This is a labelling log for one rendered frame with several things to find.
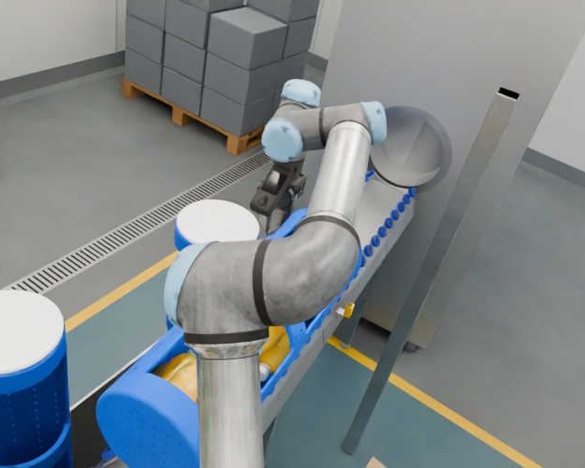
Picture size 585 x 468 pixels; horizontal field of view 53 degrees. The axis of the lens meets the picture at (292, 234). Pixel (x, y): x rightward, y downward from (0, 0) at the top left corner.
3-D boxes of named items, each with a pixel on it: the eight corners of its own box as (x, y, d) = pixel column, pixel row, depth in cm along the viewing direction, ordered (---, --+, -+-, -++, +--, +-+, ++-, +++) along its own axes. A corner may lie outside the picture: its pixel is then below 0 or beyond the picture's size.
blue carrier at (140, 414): (349, 297, 193) (374, 230, 176) (195, 516, 127) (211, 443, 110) (276, 259, 201) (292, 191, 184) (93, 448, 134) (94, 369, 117)
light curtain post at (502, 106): (357, 445, 260) (521, 94, 159) (352, 455, 255) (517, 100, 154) (345, 438, 261) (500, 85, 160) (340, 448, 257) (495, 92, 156)
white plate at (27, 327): (-89, 346, 136) (-88, 350, 137) (16, 389, 133) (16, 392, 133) (-7, 276, 158) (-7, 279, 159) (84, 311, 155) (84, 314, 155)
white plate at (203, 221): (241, 195, 212) (240, 198, 212) (166, 202, 199) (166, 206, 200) (272, 243, 193) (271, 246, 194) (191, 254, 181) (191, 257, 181)
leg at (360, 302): (351, 344, 308) (386, 254, 270) (347, 351, 303) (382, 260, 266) (342, 339, 309) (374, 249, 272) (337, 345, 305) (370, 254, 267)
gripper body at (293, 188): (303, 197, 132) (315, 151, 125) (285, 214, 126) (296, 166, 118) (274, 184, 134) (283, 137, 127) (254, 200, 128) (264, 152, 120)
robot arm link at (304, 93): (278, 88, 109) (288, 72, 116) (268, 139, 116) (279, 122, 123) (318, 99, 109) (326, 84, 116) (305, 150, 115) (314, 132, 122)
